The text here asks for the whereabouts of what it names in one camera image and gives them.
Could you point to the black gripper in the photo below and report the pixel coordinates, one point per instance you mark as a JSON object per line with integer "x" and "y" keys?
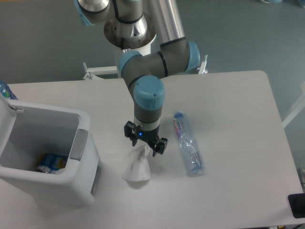
{"x": 151, "y": 137}

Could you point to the white paper tissue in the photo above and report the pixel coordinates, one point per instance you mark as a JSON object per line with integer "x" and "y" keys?
{"x": 138, "y": 169}

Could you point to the clear plastic water bottle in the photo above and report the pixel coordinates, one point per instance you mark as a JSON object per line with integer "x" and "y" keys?
{"x": 189, "y": 149}

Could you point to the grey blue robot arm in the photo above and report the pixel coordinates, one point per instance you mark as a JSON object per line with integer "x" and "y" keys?
{"x": 153, "y": 47}

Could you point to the white open trash can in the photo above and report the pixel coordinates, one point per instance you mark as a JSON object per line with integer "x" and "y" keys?
{"x": 29, "y": 130}

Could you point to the blue snack wrapper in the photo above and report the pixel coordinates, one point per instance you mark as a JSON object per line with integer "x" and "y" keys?
{"x": 50, "y": 163}

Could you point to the blue bottle at left edge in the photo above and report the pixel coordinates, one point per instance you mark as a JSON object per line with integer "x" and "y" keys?
{"x": 6, "y": 91}

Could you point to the black device at table corner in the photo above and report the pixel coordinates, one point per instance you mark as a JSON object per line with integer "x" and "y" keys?
{"x": 297, "y": 205}

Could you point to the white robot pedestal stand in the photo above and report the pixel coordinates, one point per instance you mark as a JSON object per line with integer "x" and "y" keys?
{"x": 104, "y": 70}

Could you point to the white frame at right edge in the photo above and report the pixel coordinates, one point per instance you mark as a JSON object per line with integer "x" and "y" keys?
{"x": 295, "y": 109}

